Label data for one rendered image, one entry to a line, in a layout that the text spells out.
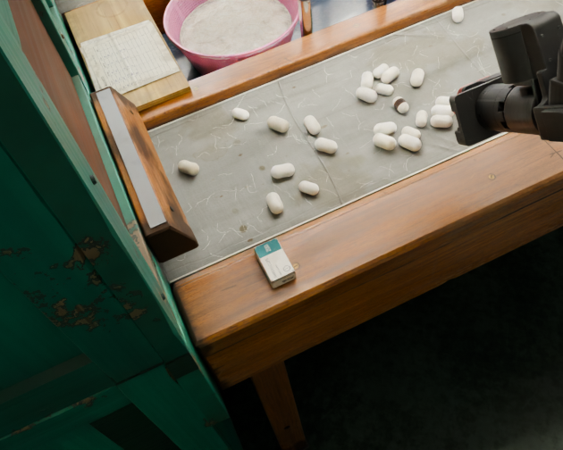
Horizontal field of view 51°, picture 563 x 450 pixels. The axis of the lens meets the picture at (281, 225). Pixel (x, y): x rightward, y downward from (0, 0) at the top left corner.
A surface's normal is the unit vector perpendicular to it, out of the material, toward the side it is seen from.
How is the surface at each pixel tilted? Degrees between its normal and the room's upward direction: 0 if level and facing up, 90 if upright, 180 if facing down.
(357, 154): 0
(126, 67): 0
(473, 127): 50
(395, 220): 0
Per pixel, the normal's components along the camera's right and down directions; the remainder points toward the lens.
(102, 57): -0.11, -0.55
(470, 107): 0.25, 0.21
